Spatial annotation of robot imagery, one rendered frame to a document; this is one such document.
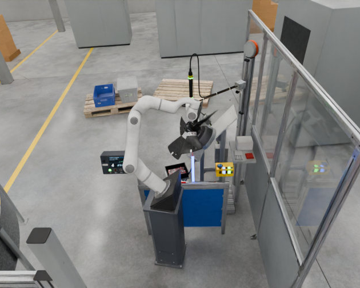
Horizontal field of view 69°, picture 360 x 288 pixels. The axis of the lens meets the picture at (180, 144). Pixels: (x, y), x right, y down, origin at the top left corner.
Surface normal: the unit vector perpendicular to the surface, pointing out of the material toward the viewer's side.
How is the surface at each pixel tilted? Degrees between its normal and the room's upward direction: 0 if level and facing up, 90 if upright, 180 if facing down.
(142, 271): 0
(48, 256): 90
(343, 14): 90
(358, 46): 90
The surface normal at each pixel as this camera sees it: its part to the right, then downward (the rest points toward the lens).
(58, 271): -0.03, 0.62
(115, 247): -0.05, -0.79
